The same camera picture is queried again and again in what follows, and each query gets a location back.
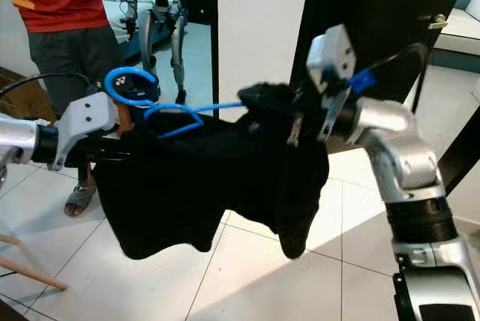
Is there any blue plastic hanger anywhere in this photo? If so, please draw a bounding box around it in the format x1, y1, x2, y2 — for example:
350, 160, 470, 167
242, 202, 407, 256
103, 66, 245, 140

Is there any black garment with white print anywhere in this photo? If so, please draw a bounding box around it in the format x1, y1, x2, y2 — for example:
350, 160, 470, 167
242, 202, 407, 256
94, 81, 331, 260

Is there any person in red shirt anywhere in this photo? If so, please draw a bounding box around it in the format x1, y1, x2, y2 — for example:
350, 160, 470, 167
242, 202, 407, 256
0, 0, 128, 218

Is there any silver humanoid robot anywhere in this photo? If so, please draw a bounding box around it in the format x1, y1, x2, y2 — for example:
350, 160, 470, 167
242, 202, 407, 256
124, 0, 192, 104

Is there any white bed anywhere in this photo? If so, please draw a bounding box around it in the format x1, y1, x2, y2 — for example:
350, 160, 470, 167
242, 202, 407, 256
439, 6, 480, 56

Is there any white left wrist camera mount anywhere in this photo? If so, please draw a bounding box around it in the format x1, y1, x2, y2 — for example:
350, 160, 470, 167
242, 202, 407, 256
47, 92, 121, 172

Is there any blue cable tag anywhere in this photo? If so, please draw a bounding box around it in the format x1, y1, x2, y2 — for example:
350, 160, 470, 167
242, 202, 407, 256
349, 70, 377, 93

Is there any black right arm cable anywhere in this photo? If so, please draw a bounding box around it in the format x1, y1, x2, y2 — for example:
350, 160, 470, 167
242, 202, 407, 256
371, 42, 432, 116

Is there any metal door handle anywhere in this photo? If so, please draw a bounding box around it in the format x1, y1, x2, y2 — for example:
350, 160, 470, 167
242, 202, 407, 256
426, 13, 449, 31

